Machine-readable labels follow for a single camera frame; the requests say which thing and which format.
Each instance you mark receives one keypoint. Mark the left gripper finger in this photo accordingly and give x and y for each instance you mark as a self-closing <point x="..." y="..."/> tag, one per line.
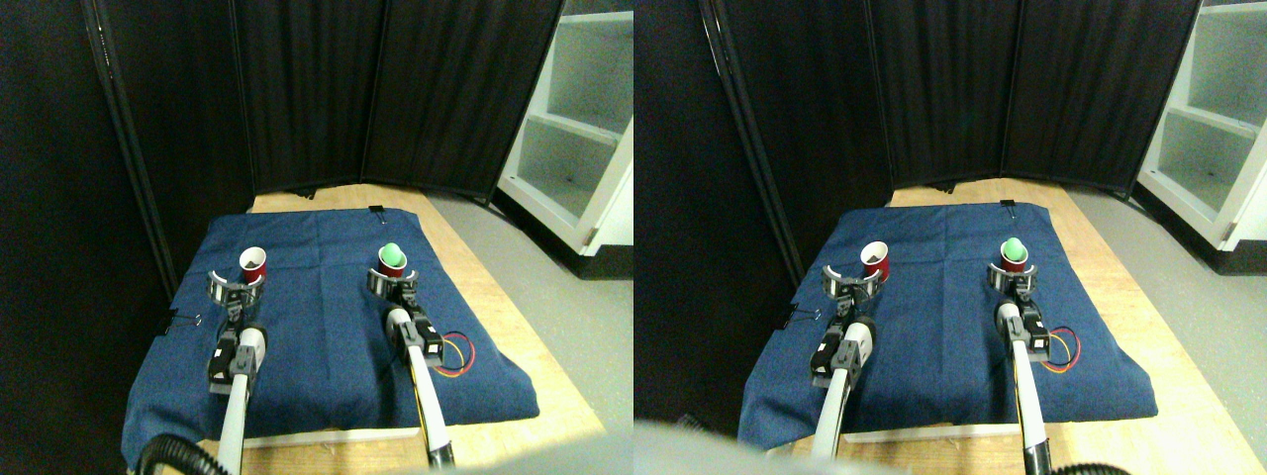
<point x="832" y="282"/>
<point x="873" y="287"/>
<point x="215" y="285"/>
<point x="255" y="291"/>

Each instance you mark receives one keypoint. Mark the black curtain stand pole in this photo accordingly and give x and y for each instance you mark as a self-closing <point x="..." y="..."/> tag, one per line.
<point x="129" y="139"/>
<point x="749" y="139"/>

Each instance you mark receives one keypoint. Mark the white shelf unit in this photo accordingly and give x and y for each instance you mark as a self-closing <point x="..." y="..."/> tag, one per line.
<point x="1203" y="148"/>
<point x="574" y="148"/>

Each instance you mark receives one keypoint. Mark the black curtain stand foot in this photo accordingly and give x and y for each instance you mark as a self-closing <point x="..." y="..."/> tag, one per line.
<point x="307" y="194"/>
<point x="942" y="188"/>

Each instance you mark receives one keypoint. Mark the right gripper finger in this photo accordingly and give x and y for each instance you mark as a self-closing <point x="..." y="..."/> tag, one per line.
<point x="409" y="285"/>
<point x="1029" y="280"/>
<point x="375" y="283"/>
<point x="996" y="278"/>

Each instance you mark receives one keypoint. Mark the dark blue cloth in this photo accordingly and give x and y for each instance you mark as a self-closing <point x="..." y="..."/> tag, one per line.
<point x="327" y="297"/>
<point x="955" y="297"/>

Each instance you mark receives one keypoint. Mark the green ball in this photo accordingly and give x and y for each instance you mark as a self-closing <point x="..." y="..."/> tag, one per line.
<point x="1013" y="248"/>
<point x="392" y="253"/>

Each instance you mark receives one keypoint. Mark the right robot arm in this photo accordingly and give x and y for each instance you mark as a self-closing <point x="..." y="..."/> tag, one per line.
<point x="1024" y="396"/>
<point x="421" y="396"/>

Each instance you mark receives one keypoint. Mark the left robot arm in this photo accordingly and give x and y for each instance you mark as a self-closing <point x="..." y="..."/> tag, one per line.
<point x="238" y="416"/>
<point x="836" y="416"/>

